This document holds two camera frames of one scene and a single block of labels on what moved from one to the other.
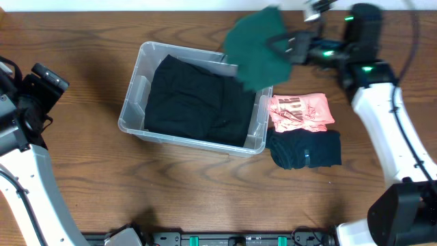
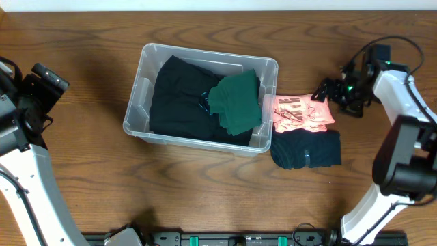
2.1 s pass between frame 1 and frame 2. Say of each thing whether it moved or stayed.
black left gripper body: stayed
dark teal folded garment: stayed
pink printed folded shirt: stayed
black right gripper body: moved
